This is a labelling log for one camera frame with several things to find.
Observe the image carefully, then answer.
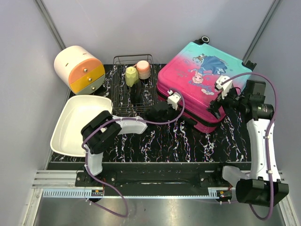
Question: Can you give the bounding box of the pink teal cartoon suitcase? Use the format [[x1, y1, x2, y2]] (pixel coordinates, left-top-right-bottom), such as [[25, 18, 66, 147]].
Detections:
[[157, 36, 256, 133]]

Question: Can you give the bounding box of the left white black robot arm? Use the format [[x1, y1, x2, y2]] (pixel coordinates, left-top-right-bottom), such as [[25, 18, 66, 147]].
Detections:
[[81, 101, 178, 186]]

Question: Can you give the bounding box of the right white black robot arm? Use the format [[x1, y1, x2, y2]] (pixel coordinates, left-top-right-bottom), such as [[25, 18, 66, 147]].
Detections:
[[208, 76, 289, 207]]

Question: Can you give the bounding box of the black object in basket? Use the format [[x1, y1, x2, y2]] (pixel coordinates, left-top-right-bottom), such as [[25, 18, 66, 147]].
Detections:
[[130, 80, 142, 104]]

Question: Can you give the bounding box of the black marble pattern mat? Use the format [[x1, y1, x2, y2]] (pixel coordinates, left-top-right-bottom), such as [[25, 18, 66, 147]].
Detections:
[[47, 64, 254, 163]]

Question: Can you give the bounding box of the yellow faceted cup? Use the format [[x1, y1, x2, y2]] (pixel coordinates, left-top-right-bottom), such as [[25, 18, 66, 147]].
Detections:
[[125, 66, 139, 87]]

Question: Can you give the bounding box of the pink ribbed cup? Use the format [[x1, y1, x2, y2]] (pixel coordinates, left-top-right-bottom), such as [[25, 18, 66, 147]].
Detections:
[[136, 60, 151, 80]]

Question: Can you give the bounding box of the white rectangular tray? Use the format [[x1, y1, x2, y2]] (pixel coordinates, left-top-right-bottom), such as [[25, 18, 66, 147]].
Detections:
[[50, 95, 112, 157]]

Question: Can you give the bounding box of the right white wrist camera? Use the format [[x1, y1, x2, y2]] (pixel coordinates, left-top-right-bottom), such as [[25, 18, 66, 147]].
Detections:
[[215, 75, 233, 99]]

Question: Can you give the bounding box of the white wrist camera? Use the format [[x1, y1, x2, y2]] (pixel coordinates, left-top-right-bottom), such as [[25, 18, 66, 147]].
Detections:
[[215, 75, 233, 99], [167, 92, 182, 110]]

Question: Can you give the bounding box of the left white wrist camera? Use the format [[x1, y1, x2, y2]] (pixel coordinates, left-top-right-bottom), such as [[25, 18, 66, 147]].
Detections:
[[167, 92, 182, 110]]

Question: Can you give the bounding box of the black wire basket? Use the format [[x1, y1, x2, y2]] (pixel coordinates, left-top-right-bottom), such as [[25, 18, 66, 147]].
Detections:
[[111, 54, 158, 116]]

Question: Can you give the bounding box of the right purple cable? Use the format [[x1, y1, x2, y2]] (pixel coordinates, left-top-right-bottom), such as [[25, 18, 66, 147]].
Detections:
[[199, 72, 279, 221]]

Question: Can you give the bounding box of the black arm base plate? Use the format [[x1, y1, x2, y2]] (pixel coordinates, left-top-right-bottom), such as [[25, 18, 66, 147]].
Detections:
[[75, 161, 243, 188]]

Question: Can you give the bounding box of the aluminium frame rail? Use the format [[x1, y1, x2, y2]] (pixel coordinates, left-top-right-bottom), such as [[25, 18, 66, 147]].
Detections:
[[32, 169, 288, 198]]

